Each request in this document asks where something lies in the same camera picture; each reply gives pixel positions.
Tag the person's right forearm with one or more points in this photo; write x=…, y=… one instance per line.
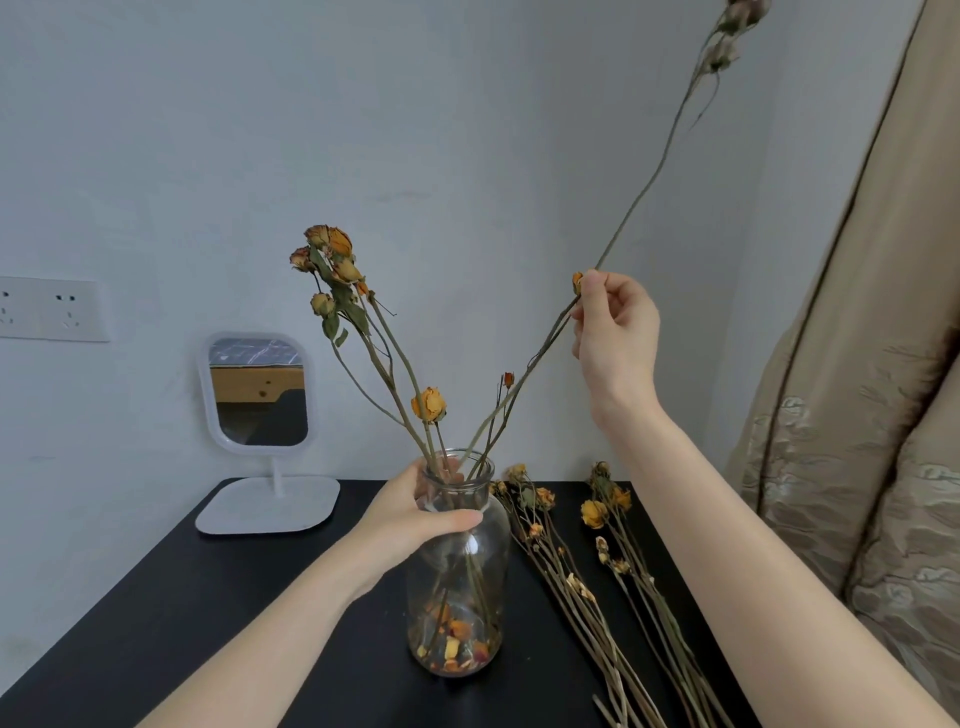
x=750, y=585

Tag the white wall socket panel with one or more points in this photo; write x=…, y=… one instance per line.
x=45, y=309

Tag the black table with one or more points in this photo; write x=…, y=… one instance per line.
x=187, y=622

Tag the pile of dried orange petals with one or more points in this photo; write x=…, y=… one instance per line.
x=454, y=645

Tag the person's right hand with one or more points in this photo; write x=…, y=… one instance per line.
x=619, y=345

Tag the person's left forearm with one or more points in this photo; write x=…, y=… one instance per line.
x=262, y=660

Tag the white standing mirror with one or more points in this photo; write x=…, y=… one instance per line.
x=262, y=510

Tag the beige embroidered curtain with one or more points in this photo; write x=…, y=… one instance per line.
x=862, y=450

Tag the person's left hand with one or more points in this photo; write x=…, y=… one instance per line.
x=390, y=536

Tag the clear glass vase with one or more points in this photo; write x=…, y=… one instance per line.
x=480, y=577

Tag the round yellow dried flower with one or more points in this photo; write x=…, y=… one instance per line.
x=429, y=405

